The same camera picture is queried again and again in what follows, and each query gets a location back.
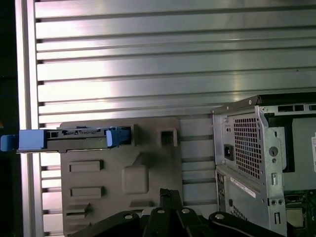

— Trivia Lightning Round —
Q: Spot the grey parts rack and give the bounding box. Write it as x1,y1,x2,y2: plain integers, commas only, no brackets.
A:
60,117,184,237

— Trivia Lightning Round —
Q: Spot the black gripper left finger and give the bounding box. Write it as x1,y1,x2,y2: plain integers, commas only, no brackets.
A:
66,188,173,237

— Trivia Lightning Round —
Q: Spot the hard disk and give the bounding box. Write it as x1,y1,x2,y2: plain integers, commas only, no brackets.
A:
0,125,131,154

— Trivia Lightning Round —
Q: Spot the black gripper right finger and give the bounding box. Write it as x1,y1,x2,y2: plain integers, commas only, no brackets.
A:
170,189,288,237

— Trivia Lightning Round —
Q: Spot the black open PC case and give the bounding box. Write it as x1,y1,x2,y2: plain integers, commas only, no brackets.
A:
211,91,316,237

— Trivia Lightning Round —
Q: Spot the green motherboard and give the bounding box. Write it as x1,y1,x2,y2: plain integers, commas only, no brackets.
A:
283,189,316,228

